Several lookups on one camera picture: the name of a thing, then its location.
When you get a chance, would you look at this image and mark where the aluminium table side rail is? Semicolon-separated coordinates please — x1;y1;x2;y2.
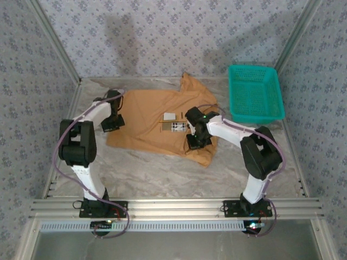
280;119;310;199
41;81;83;200

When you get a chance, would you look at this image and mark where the aluminium mounting rail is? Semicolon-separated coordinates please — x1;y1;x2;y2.
29;198;325;219

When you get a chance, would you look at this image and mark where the aluminium frame post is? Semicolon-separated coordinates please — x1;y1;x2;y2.
28;0;82;84
273;0;324;72

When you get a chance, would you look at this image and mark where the tan brown t-shirt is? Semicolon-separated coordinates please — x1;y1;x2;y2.
105;72;220;169

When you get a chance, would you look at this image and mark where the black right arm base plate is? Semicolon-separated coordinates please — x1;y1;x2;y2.
223;199;273;218

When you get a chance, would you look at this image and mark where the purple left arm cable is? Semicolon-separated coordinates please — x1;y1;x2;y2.
54;88;131;241

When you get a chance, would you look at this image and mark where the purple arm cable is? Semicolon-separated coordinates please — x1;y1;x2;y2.
54;88;131;241
194;103;285;238

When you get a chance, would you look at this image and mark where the teal plastic basket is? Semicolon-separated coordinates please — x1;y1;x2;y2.
227;64;286;125

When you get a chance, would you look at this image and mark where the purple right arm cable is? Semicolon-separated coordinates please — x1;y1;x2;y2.
194;103;285;238

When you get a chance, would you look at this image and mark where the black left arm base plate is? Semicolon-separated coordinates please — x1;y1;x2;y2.
79;200;128;218

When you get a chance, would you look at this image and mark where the black right controller board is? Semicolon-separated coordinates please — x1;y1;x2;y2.
243;220;266;236

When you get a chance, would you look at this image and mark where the aluminium frame leg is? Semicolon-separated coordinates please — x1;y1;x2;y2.
310;218;341;260
15;218;41;260

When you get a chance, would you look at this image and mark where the grey slotted cable duct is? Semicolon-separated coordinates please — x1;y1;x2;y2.
40;219;249;233

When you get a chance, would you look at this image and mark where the black controller board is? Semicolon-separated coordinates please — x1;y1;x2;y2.
243;220;266;236
90;220;114;236

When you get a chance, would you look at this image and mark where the black left controller board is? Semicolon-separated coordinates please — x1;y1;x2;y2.
90;220;114;236

